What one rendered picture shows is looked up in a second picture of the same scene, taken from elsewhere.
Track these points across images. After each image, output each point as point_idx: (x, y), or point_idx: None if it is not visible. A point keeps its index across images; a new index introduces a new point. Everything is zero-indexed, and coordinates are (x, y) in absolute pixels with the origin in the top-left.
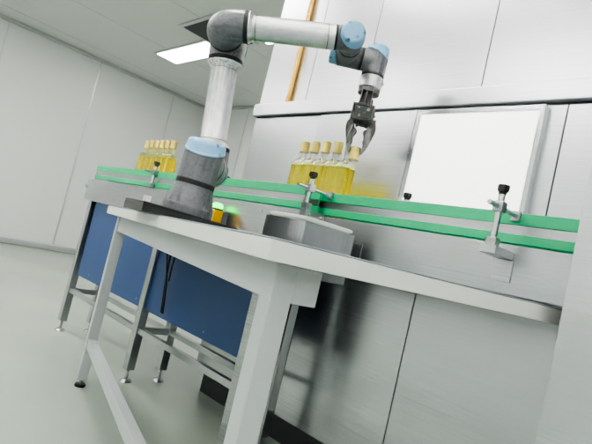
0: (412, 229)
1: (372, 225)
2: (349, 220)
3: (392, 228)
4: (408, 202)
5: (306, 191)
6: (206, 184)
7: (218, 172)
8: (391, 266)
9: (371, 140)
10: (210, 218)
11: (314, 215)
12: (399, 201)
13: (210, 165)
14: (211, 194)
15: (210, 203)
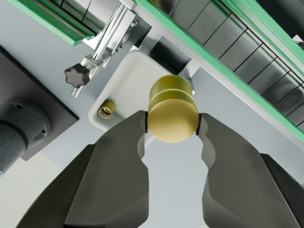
0: (301, 78)
1: (223, 84)
2: (187, 51)
3: (249, 106)
4: (290, 131)
5: (79, 44)
6: (25, 151)
7: (10, 151)
8: (198, 226)
9: (273, 159)
10: (49, 122)
11: (122, 39)
12: (277, 121)
13: (9, 168)
14: (29, 135)
15: (39, 131)
